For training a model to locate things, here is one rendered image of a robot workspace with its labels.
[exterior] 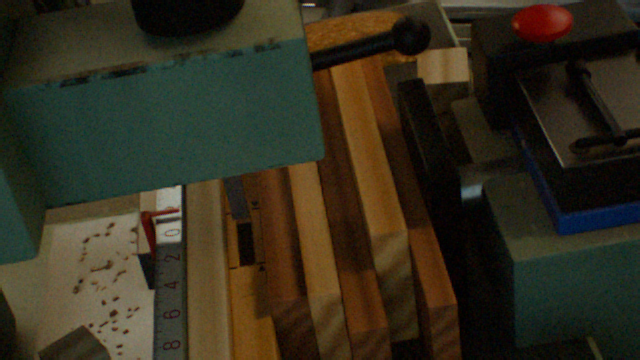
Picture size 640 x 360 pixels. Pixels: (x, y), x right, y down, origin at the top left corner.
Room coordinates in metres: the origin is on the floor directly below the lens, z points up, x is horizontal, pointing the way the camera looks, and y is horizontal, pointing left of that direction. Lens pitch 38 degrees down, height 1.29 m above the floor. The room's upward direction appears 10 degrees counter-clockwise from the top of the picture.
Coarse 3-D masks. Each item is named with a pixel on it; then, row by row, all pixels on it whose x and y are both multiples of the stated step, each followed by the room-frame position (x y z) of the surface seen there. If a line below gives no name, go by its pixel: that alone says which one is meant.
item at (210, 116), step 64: (128, 0) 0.45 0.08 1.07; (256, 0) 0.43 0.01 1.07; (64, 64) 0.40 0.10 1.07; (128, 64) 0.39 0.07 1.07; (192, 64) 0.39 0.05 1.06; (256, 64) 0.39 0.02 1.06; (64, 128) 0.39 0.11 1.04; (128, 128) 0.39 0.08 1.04; (192, 128) 0.39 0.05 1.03; (256, 128) 0.39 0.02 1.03; (320, 128) 0.39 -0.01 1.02; (64, 192) 0.39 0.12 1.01; (128, 192) 0.39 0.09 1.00
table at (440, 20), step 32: (448, 32) 0.65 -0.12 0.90; (416, 64) 0.61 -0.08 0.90; (480, 256) 0.41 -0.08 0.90; (480, 288) 0.38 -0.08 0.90; (480, 320) 0.36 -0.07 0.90; (416, 352) 0.35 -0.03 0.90; (480, 352) 0.34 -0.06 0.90; (512, 352) 0.34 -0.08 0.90; (544, 352) 0.33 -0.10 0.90; (576, 352) 0.33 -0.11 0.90
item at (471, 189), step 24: (408, 96) 0.43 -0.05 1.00; (408, 120) 0.42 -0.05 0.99; (432, 120) 0.41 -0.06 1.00; (408, 144) 0.42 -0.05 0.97; (432, 144) 0.39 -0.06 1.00; (432, 168) 0.37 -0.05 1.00; (456, 168) 0.37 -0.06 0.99; (480, 168) 0.41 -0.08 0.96; (504, 168) 0.40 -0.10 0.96; (432, 192) 0.36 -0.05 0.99; (456, 192) 0.36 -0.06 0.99; (480, 192) 0.40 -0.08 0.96; (432, 216) 0.36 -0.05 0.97; (456, 216) 0.36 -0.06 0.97; (456, 240) 0.36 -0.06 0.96; (456, 264) 0.36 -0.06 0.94; (456, 288) 0.36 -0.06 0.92
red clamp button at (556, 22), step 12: (528, 12) 0.45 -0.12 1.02; (540, 12) 0.44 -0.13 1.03; (552, 12) 0.44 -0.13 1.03; (564, 12) 0.44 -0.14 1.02; (516, 24) 0.44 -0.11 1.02; (528, 24) 0.44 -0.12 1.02; (540, 24) 0.43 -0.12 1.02; (552, 24) 0.43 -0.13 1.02; (564, 24) 0.43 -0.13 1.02; (528, 36) 0.43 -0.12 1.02; (540, 36) 0.43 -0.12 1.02; (552, 36) 0.43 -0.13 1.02
